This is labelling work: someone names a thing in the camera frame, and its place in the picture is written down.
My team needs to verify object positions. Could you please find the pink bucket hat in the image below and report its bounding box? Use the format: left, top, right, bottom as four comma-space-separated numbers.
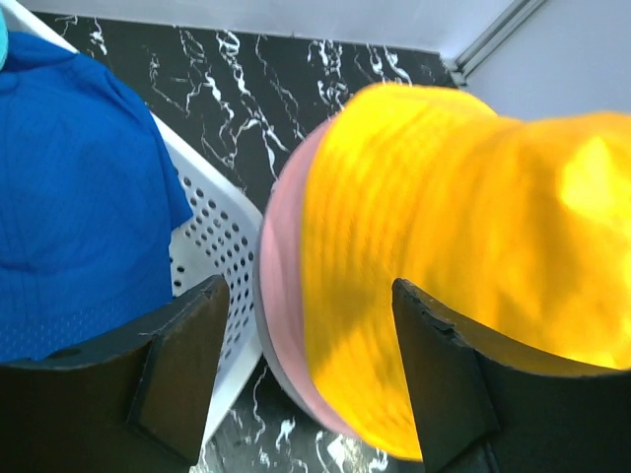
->
254, 120, 357, 439

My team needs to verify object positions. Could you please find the black marble table mat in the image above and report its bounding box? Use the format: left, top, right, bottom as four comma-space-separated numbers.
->
42, 14, 453, 472

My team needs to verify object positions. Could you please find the blue hat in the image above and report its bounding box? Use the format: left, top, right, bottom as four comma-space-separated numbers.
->
1, 32, 192, 362

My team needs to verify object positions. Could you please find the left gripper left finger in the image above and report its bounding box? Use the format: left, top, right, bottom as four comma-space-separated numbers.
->
1, 275, 229, 472

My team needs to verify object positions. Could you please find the grey bucket hat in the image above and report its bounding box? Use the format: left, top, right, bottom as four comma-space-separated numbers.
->
252, 272, 315, 420

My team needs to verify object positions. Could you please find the orange bucket hat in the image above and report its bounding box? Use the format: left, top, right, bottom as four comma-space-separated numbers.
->
300, 83, 630, 460

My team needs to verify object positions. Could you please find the white plastic basket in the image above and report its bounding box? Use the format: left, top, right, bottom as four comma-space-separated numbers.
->
1, 1, 261, 437

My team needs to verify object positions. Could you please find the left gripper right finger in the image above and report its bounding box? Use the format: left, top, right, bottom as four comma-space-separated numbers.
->
392, 279, 630, 472

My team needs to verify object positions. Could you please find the right aluminium frame post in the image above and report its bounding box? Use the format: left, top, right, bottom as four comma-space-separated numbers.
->
450, 0, 546, 77

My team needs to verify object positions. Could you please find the teal hat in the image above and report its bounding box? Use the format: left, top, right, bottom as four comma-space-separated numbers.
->
0, 10, 9, 69

